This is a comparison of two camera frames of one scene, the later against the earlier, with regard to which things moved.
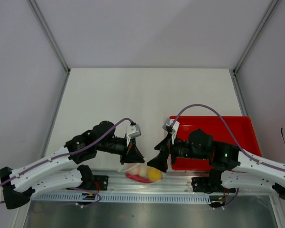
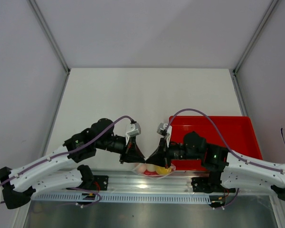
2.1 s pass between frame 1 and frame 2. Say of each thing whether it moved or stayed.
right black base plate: stayed
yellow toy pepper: moved
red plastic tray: stayed
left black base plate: stayed
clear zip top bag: moved
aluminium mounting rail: stayed
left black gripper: stayed
